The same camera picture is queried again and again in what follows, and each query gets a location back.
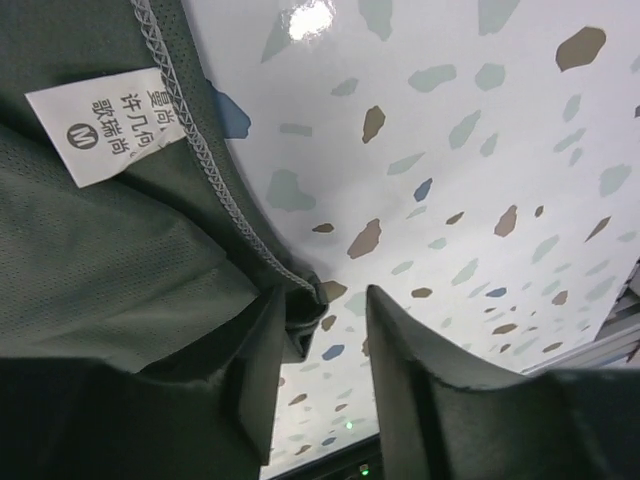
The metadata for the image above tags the aluminium frame rail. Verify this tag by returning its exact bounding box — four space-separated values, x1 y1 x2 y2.
523 262 639 375

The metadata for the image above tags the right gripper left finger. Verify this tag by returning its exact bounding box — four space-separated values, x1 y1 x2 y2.
1 288 285 479

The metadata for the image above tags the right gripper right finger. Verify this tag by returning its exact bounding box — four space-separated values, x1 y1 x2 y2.
366 285 639 479

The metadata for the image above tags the dark grey t shirt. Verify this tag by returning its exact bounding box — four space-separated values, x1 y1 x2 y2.
1 1 328 371

